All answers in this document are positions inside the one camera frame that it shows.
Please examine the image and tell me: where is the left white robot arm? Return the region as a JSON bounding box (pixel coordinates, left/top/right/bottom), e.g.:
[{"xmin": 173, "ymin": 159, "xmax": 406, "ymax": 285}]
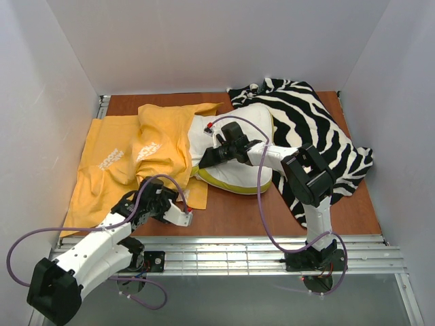
[{"xmin": 27, "ymin": 177, "xmax": 192, "ymax": 325}]

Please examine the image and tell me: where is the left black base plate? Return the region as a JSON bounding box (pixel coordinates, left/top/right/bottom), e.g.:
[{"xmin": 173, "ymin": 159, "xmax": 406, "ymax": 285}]
[{"xmin": 120, "ymin": 251, "xmax": 166, "ymax": 273}]

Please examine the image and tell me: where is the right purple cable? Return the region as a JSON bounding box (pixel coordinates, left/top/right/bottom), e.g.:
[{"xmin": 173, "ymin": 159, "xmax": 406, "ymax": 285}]
[{"xmin": 209, "ymin": 116, "xmax": 348, "ymax": 298}]

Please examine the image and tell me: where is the white pillow yellow edge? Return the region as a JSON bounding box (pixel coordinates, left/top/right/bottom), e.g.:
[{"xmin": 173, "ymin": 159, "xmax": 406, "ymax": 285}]
[{"xmin": 188, "ymin": 104, "xmax": 273, "ymax": 195}]

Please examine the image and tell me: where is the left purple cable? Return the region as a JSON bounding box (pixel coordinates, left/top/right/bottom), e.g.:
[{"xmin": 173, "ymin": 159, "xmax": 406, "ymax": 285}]
[{"xmin": 7, "ymin": 173, "xmax": 190, "ymax": 310}]

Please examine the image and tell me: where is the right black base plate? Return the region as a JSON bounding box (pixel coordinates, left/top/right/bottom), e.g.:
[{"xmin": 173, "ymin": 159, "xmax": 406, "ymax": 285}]
[{"xmin": 279, "ymin": 249, "xmax": 347, "ymax": 272}]

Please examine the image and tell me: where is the aluminium rail frame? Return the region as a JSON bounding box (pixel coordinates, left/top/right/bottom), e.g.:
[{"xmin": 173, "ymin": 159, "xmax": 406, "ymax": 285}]
[{"xmin": 29, "ymin": 91, "xmax": 424, "ymax": 326}]

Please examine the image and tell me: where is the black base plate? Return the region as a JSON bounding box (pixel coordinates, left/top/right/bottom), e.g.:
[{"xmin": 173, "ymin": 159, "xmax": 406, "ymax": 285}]
[
  {"xmin": 120, "ymin": 251, "xmax": 166, "ymax": 273},
  {"xmin": 279, "ymin": 249, "xmax": 347, "ymax": 272}
]

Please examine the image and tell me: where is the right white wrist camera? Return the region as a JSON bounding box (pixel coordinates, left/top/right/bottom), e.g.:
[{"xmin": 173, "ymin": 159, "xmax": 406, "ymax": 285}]
[{"xmin": 204, "ymin": 122, "xmax": 215, "ymax": 137}]

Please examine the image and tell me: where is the zebra striped blanket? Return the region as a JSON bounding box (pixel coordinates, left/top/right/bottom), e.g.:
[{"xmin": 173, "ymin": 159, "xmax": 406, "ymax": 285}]
[{"xmin": 226, "ymin": 77, "xmax": 374, "ymax": 228}]

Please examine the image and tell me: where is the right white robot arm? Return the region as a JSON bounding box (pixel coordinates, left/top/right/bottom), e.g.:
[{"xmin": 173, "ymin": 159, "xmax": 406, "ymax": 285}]
[{"xmin": 198, "ymin": 122, "xmax": 337, "ymax": 271}]

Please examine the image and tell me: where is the purple cable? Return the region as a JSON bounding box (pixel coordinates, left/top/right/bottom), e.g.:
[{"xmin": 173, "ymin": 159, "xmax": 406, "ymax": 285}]
[
  {"xmin": 209, "ymin": 116, "xmax": 348, "ymax": 298},
  {"xmin": 7, "ymin": 173, "xmax": 190, "ymax": 310}
]

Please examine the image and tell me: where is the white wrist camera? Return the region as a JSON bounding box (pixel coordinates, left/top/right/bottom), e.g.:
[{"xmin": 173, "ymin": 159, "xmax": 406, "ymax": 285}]
[
  {"xmin": 204, "ymin": 122, "xmax": 215, "ymax": 137},
  {"xmin": 163, "ymin": 202, "xmax": 193, "ymax": 228}
]

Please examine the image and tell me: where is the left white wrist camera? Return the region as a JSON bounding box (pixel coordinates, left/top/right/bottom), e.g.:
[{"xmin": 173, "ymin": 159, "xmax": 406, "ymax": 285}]
[{"xmin": 163, "ymin": 202, "xmax": 193, "ymax": 228}]

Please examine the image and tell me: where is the yellow pillowcase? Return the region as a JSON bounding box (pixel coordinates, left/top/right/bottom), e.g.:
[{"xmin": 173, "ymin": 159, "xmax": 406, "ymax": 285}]
[{"xmin": 60, "ymin": 103, "xmax": 221, "ymax": 237}]

